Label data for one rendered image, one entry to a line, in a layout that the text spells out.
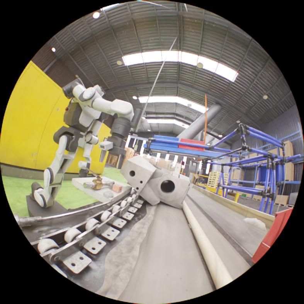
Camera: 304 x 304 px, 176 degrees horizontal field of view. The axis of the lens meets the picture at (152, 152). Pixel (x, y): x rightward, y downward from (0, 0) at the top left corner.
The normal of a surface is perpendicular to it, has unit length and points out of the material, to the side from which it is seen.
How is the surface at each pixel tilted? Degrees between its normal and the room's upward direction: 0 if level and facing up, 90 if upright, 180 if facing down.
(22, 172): 90
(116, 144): 90
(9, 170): 90
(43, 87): 90
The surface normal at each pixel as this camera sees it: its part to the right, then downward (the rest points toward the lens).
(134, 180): -0.14, -0.20
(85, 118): 0.93, 0.30
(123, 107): 0.07, -0.15
